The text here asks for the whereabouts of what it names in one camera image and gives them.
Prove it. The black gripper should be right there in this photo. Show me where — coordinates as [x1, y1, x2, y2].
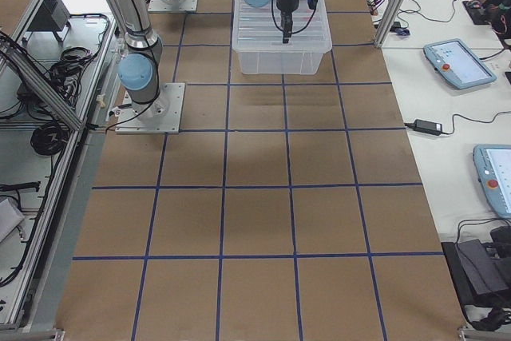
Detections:
[278, 0, 319, 44]

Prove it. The clear plastic storage box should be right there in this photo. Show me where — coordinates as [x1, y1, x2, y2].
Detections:
[232, 0, 333, 76]

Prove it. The grey control box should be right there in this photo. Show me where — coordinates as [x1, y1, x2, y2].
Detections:
[27, 0, 70, 42]

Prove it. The far teach pendant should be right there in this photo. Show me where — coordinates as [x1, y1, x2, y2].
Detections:
[423, 38, 497, 89]

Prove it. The teach pendant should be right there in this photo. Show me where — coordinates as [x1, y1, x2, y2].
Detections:
[473, 145, 510, 219]
[423, 38, 497, 89]

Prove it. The black power adapter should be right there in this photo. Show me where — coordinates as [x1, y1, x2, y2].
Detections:
[404, 119, 450, 136]

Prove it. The near teach pendant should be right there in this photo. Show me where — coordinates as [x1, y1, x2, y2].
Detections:
[473, 145, 510, 219]

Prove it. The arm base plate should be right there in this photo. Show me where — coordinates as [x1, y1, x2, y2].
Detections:
[148, 0, 198, 14]
[114, 83, 185, 134]

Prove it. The coiled black cable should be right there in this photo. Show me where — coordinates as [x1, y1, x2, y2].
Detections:
[30, 119, 66, 156]

